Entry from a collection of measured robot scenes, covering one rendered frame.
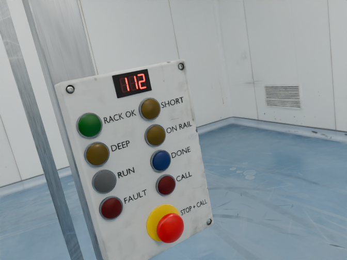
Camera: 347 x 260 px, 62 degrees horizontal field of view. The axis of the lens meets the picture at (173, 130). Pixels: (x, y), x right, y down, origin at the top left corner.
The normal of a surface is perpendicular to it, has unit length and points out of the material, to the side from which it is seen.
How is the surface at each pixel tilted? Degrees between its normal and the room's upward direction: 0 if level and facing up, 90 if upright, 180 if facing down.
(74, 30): 90
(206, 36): 90
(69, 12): 90
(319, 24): 90
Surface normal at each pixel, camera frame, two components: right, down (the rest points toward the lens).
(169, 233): 0.43, 0.13
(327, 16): -0.88, 0.26
